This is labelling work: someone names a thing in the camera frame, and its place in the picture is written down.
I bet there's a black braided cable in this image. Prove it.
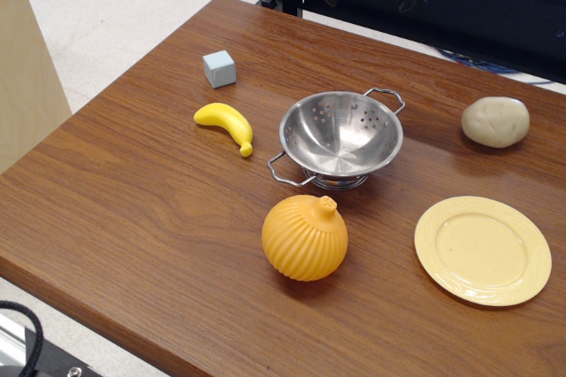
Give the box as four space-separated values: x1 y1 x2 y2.
0 300 45 377

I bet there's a black base with screw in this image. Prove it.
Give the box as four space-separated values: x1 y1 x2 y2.
35 340 102 377

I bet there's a beige toy potato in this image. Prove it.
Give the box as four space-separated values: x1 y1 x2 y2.
461 96 530 149

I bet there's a yellow toy banana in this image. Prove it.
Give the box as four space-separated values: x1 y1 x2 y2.
194 103 254 158

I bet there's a yellow ceramic plate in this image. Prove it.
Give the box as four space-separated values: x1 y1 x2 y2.
414 196 552 307

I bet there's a grey cube block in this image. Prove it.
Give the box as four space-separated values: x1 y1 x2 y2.
203 50 237 88

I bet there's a steel colander with handles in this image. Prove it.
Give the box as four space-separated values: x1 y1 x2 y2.
267 88 406 190

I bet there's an orange ribbed toy onion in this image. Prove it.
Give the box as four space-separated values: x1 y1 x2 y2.
262 195 348 281

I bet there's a light wooden panel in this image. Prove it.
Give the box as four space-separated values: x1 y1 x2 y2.
0 0 72 172

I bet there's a black metal frame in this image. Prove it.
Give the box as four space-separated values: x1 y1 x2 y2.
260 0 565 82

